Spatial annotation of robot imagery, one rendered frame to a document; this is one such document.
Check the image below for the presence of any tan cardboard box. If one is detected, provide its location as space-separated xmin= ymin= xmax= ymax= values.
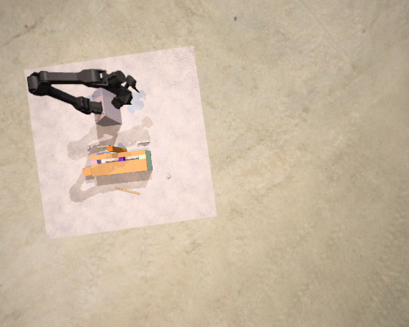
xmin=83 ymin=167 xmax=92 ymax=176

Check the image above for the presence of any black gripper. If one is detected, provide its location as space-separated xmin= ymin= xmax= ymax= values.
xmin=111 ymin=75 xmax=139 ymax=109

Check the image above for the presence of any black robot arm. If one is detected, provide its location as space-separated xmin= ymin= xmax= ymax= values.
xmin=27 ymin=69 xmax=133 ymax=115

